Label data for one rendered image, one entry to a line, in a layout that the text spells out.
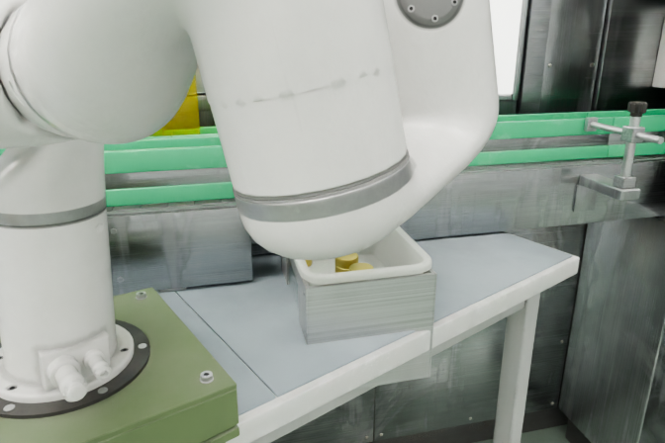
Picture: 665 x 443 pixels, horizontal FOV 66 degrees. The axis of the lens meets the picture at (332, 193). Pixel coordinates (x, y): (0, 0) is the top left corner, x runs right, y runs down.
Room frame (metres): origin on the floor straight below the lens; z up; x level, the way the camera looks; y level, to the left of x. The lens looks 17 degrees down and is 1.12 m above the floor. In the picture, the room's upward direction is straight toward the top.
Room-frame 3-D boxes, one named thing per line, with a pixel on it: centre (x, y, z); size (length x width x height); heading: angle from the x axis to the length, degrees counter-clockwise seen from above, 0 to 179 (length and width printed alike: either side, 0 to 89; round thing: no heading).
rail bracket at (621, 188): (0.90, -0.51, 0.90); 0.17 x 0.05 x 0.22; 13
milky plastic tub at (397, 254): (0.68, -0.03, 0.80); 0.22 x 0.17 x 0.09; 13
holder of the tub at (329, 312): (0.70, -0.02, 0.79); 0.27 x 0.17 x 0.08; 13
